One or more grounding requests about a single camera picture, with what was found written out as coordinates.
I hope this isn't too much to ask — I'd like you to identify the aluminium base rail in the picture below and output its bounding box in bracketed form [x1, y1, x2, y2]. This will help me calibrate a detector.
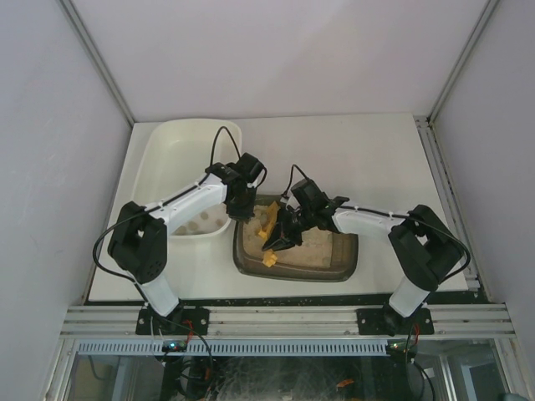
[60, 304, 515, 339]

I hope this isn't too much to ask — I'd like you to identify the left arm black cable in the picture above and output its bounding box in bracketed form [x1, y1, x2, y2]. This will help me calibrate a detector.
[209, 124, 246, 166]

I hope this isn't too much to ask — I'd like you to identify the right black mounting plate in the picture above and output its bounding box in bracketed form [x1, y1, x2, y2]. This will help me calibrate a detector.
[356, 308, 435, 337]

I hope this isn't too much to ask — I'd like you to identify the white plastic bin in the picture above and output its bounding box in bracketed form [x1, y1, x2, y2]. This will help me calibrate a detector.
[126, 117, 244, 243]

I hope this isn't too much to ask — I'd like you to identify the grey slotted cable duct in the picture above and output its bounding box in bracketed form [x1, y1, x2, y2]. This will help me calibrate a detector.
[78, 339, 388, 357]

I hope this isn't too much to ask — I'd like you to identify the black mounting plate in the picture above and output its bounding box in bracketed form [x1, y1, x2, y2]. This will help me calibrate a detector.
[135, 307, 210, 336]
[356, 308, 435, 337]

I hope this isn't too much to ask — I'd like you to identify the yellow litter scoop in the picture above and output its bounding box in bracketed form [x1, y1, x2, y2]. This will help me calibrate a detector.
[257, 201, 280, 267]

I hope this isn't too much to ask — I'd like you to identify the aluminium frame post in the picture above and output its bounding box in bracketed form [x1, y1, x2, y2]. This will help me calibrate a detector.
[57, 0, 135, 129]
[427, 0, 501, 124]

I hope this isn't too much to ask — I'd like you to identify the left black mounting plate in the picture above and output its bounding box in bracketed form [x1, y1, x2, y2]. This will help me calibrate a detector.
[135, 307, 210, 336]

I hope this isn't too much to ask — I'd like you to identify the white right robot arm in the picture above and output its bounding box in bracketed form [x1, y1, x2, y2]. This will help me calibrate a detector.
[262, 178, 471, 318]

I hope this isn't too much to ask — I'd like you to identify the right side aluminium rail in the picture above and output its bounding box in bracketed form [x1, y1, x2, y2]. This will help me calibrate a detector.
[414, 116, 483, 292]

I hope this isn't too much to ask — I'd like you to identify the left aluminium frame post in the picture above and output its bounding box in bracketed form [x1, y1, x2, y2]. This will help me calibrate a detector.
[57, 0, 135, 129]

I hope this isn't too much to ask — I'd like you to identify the right aluminium frame post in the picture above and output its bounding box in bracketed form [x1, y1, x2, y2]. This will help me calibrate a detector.
[427, 0, 501, 124]

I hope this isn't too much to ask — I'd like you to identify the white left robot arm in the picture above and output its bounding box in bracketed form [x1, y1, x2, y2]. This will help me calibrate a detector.
[105, 153, 268, 317]

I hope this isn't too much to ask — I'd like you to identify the dark brown litter box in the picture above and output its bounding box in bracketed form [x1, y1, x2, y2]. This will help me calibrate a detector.
[232, 195, 359, 282]

